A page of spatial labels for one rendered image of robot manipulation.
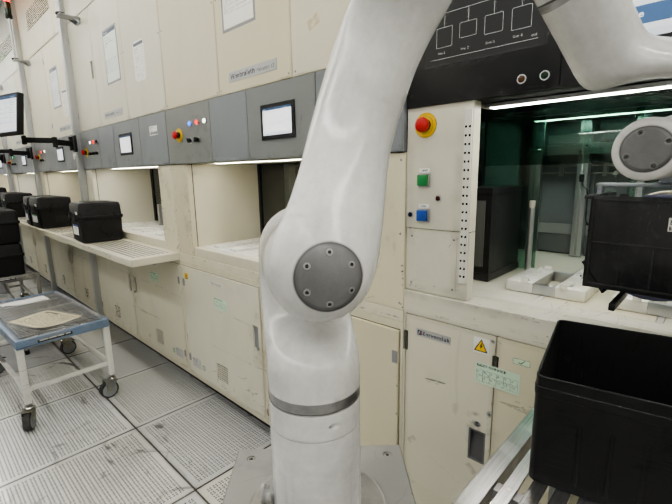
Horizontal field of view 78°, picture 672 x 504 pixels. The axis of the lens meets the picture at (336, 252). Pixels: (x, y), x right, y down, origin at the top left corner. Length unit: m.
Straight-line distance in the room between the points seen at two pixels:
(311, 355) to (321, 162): 0.22
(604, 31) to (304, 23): 1.11
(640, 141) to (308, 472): 0.61
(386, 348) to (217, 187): 1.37
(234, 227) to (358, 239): 2.02
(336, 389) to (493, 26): 0.93
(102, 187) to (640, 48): 3.46
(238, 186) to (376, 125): 1.99
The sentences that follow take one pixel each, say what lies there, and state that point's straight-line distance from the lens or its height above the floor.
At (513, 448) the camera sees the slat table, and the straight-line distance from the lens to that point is 0.83.
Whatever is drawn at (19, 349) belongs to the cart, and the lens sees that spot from 2.53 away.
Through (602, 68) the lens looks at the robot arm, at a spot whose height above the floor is 1.35.
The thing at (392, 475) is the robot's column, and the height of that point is 0.76.
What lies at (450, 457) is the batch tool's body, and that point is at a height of 0.38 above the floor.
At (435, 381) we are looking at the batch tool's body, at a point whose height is 0.60.
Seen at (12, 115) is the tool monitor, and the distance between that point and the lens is 3.55.
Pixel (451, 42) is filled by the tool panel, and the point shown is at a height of 1.55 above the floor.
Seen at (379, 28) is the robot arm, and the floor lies 1.37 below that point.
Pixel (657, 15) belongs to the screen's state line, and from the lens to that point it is 1.07.
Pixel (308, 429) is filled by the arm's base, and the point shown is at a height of 0.93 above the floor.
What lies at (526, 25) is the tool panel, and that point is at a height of 1.54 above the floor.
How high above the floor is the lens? 1.23
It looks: 11 degrees down
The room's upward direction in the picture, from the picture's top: 1 degrees counter-clockwise
